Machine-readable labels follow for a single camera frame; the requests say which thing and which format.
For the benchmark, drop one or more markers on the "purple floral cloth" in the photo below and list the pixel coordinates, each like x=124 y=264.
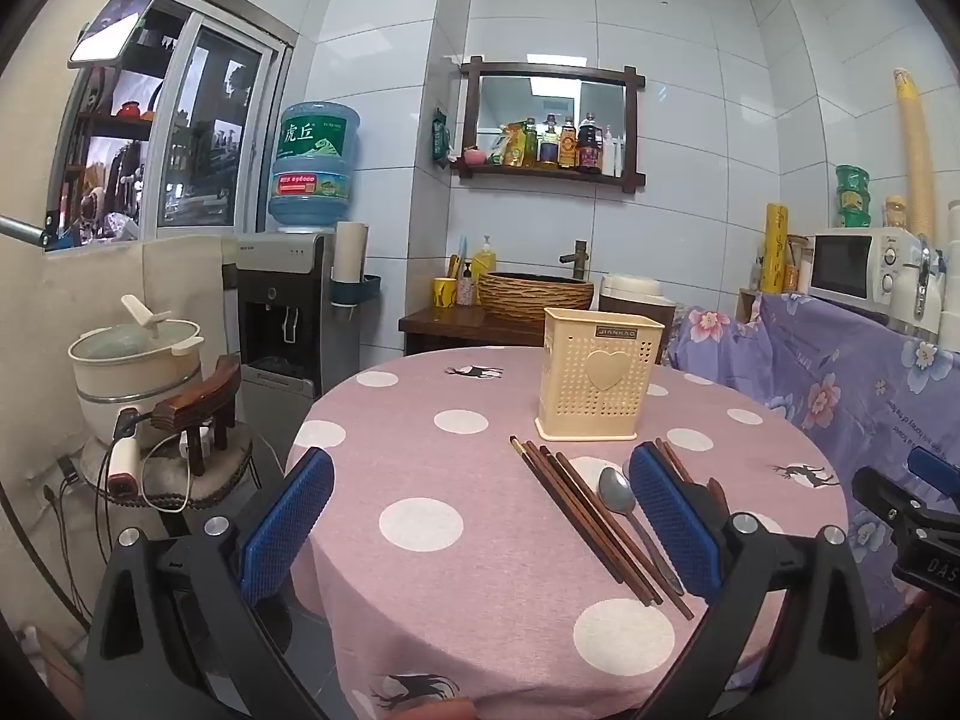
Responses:
x=840 y=382

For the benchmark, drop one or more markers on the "paper towel roll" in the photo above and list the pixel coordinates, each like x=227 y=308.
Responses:
x=351 y=255

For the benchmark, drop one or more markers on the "cream cooking pot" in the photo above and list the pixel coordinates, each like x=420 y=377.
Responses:
x=135 y=367

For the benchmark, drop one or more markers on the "amber sauce bottle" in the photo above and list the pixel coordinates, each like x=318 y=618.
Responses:
x=568 y=142

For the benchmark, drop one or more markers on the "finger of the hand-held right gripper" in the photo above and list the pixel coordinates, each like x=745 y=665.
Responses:
x=889 y=499
x=934 y=466

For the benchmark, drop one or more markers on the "dark sauce bottle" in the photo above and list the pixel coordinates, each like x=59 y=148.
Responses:
x=590 y=144

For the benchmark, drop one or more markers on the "brown wooden chopstick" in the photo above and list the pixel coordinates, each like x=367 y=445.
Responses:
x=676 y=461
x=600 y=499
x=600 y=532
x=666 y=457
x=581 y=521

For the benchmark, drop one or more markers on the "yellow seasoning packet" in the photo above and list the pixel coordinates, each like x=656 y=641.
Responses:
x=514 y=144

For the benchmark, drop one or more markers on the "white microwave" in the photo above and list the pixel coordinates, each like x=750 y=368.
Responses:
x=855 y=270

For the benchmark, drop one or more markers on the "yellow soap bottle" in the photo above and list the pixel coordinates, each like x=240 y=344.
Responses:
x=484 y=259

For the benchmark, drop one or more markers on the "stack of green cups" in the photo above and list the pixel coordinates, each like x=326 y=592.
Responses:
x=853 y=195

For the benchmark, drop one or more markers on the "brown white rice cooker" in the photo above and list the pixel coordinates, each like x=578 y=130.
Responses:
x=637 y=296

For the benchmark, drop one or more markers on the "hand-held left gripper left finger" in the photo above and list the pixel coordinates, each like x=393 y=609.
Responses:
x=289 y=521

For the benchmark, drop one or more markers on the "wooden cabinet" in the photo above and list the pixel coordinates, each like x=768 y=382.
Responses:
x=450 y=330

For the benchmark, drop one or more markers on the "dark wooden stool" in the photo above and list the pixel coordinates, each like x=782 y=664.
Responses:
x=199 y=405

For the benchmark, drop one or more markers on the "wooden framed mirror shelf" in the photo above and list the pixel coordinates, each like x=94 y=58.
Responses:
x=634 y=127

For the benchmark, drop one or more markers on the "round cushioned stool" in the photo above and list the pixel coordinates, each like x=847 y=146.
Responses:
x=217 y=476

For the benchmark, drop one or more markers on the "cream plastic utensil holder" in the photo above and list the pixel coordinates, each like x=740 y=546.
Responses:
x=600 y=379

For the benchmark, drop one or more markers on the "round table, pink polka-dot cloth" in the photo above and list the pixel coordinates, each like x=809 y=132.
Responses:
x=450 y=480

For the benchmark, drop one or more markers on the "woven basin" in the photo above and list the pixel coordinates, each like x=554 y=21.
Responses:
x=532 y=298

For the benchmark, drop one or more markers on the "black chopstick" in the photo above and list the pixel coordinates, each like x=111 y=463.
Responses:
x=562 y=510

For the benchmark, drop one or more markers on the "small wooden box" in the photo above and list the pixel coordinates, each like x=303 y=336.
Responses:
x=748 y=306

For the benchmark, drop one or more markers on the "white thermos jug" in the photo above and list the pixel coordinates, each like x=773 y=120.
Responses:
x=919 y=292

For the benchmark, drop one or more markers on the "cream long roll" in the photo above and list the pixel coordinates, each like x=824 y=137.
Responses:
x=915 y=157

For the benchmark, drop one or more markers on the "blue water bottle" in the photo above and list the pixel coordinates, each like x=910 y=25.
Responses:
x=315 y=165

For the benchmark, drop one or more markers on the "window frame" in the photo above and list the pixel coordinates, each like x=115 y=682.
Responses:
x=169 y=127

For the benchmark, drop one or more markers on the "yellow cup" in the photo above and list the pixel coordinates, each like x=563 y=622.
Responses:
x=444 y=292

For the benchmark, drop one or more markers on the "bronze faucet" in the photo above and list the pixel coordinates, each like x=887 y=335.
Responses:
x=577 y=259

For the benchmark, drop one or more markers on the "yellow paper roll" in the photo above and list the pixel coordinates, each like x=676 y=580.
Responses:
x=775 y=247

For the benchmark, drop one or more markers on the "white red power strip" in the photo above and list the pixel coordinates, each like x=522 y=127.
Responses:
x=124 y=457

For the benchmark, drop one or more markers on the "phone on mount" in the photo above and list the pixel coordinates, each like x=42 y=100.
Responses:
x=112 y=26

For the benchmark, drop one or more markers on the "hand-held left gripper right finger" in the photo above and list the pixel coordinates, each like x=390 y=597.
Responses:
x=675 y=525

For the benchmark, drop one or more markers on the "grey water dispenser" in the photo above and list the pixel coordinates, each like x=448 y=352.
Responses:
x=285 y=300

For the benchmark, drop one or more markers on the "green glass bottle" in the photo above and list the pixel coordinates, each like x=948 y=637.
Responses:
x=531 y=142

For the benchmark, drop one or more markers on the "metal spoon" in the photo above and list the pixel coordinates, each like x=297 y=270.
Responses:
x=616 y=493

